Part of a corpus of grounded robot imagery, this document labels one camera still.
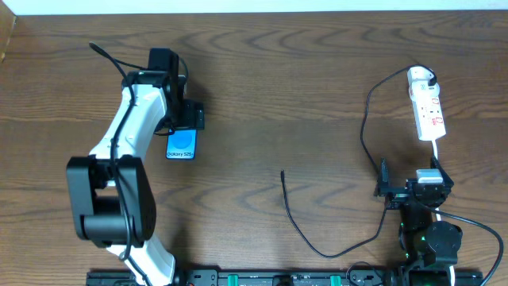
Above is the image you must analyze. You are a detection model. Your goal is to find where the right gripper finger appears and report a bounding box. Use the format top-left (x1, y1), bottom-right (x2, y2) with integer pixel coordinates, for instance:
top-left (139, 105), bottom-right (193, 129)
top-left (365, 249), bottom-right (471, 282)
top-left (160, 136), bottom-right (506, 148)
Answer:
top-left (376, 157), bottom-right (390, 191)
top-left (430, 157), bottom-right (453, 186)

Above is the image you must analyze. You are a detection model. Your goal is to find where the blue screen Galaxy smartphone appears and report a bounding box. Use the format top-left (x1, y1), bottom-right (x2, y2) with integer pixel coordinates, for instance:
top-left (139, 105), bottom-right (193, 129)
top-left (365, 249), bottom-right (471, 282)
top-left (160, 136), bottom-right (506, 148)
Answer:
top-left (166, 130), bottom-right (197, 160)

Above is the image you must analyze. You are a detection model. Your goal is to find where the black USB charging cable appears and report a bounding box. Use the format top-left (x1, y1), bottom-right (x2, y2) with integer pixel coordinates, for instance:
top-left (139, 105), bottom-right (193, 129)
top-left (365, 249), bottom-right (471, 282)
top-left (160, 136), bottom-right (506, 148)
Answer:
top-left (280, 64), bottom-right (439, 260)

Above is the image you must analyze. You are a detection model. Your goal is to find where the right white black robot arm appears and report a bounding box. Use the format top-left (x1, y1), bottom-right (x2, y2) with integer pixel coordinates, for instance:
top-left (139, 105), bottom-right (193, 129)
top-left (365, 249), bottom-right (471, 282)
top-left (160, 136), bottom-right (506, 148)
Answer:
top-left (375, 157), bottom-right (463, 285)

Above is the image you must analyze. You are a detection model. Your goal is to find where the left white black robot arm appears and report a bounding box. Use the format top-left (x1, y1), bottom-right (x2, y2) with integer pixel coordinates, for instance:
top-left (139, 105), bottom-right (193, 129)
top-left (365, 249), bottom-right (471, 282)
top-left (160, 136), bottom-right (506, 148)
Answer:
top-left (66, 43), bottom-right (205, 286)

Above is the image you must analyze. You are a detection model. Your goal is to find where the white charger plug adapter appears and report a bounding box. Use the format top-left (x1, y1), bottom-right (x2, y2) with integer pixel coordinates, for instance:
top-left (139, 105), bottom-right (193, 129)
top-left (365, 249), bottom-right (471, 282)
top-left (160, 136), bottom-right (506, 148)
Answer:
top-left (409, 79), bottom-right (440, 102)

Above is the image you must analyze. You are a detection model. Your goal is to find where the white power strip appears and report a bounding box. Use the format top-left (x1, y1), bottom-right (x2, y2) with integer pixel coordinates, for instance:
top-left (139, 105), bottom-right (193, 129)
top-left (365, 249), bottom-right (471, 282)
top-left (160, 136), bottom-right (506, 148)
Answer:
top-left (407, 66), bottom-right (446, 141)

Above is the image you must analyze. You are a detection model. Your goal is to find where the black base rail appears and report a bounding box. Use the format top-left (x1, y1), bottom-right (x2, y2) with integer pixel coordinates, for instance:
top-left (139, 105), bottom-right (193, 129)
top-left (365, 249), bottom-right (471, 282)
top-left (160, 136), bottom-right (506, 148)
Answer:
top-left (85, 269), bottom-right (483, 286)

